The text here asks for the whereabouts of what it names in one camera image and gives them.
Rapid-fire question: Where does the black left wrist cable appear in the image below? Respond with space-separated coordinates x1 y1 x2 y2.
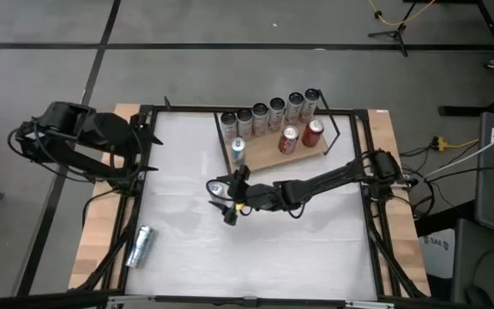
6 119 146 182

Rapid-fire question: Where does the white cable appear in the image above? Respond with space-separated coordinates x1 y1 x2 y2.
421 123 494 181

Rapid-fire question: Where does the grey chair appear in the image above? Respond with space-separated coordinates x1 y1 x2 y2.
449 217 494 309

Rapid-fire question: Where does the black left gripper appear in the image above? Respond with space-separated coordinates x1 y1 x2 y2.
91 111 165 174

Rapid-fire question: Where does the black tripod stand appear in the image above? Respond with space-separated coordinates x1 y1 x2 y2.
366 0 422 58

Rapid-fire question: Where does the black desk frame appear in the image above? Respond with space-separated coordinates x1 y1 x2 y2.
402 0 494 118

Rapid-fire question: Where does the white table cover sheet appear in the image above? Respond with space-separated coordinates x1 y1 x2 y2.
124 110 380 302

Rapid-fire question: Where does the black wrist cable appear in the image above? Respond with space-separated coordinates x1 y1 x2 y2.
6 119 146 182
205 178 232 203

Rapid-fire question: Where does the white Celsius Peach Vibe can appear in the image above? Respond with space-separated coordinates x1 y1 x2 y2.
284 91 304 126
220 111 238 145
251 101 270 137
267 96 287 133
236 107 254 141
300 88 322 124

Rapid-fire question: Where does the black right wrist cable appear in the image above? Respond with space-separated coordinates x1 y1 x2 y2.
205 178 232 203

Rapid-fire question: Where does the wooden board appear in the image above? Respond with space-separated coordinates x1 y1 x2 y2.
213 88 341 173

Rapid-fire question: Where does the red cola can black script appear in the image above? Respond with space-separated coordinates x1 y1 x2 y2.
301 118 326 149

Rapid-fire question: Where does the yellow power plug cable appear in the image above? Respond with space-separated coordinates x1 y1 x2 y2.
431 135 480 153

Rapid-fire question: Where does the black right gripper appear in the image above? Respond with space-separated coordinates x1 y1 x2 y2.
208 164 283 227

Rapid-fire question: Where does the small blue can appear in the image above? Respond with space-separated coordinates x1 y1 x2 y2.
124 225 156 270

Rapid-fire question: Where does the red soda can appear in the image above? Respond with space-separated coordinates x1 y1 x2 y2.
277 124 301 155

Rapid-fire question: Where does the white cardboard box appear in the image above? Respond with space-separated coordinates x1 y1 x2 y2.
418 228 457 280

